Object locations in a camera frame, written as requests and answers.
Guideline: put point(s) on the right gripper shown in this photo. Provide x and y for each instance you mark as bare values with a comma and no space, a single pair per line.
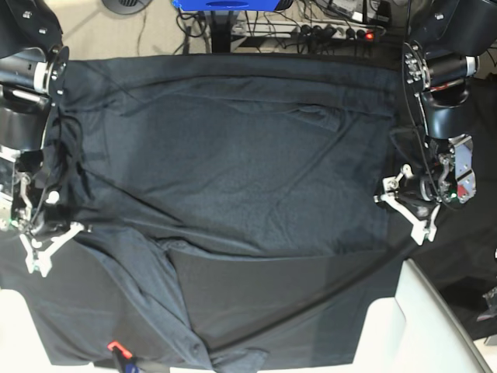
32,205

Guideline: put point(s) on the white power strip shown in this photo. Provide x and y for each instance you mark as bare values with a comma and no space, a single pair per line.
286,29

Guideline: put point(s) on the red clamp at front edge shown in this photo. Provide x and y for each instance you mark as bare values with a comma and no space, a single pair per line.
117,348

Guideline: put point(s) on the dark grey T-shirt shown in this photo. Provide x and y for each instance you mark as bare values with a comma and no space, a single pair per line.
233,175

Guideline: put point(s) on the blue plastic box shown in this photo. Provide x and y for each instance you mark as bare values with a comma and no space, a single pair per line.
226,5

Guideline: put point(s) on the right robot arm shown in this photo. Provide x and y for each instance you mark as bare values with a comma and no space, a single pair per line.
33,66

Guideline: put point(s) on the round grey floor vent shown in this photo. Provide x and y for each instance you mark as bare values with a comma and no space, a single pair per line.
126,7

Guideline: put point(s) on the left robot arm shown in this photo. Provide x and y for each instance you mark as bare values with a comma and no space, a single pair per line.
441,51

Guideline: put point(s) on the black metal table leg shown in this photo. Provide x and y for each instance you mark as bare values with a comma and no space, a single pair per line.
221,23

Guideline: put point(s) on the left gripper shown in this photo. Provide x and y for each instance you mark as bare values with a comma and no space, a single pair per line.
418,196

